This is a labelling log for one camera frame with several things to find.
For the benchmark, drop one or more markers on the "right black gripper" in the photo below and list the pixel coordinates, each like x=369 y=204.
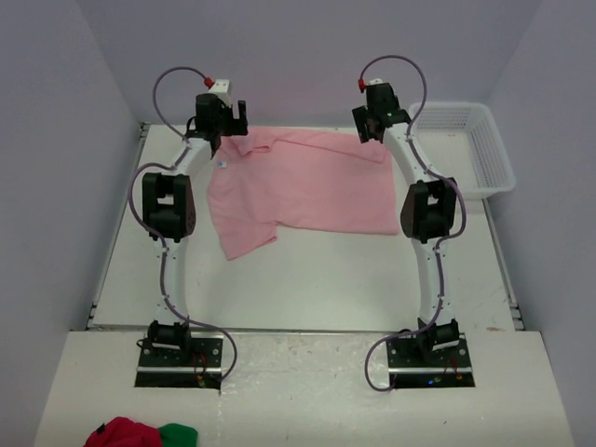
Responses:
x=362 y=117

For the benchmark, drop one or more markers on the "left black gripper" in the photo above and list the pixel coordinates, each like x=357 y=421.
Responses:
x=236 y=127

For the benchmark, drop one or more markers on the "pink t shirt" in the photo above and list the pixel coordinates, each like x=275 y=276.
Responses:
x=299 y=178

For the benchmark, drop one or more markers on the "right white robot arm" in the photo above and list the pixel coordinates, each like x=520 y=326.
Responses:
x=426 y=216

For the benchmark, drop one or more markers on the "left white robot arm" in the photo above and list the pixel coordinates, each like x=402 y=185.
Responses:
x=169 y=212

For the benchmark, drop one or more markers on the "white plastic basket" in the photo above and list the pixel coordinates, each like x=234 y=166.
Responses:
x=462 y=141

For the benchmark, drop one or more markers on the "green folded t shirt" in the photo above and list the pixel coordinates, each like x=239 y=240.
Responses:
x=177 y=435

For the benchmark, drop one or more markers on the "red folded t shirt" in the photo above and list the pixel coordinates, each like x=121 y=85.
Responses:
x=123 y=432

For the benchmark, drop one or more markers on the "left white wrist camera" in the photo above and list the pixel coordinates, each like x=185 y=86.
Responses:
x=221 y=88

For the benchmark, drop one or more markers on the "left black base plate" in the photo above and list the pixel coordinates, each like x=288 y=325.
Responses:
x=167 y=366

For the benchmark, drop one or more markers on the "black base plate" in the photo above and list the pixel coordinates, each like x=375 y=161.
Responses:
x=167 y=366
x=410 y=366

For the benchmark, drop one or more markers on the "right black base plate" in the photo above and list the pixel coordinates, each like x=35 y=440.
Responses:
x=410 y=366

